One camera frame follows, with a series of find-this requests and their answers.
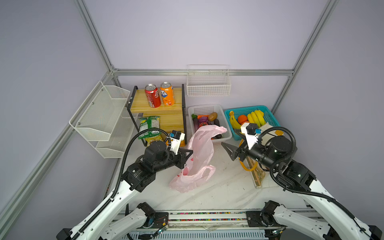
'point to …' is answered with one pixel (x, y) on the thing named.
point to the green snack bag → (150, 122)
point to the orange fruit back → (242, 119)
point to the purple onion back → (203, 119)
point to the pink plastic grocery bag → (200, 142)
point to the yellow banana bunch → (256, 117)
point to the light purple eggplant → (195, 122)
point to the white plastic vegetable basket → (199, 116)
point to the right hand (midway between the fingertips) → (228, 135)
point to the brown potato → (212, 116)
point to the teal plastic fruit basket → (268, 116)
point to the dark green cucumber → (216, 122)
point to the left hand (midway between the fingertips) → (191, 153)
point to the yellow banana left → (234, 122)
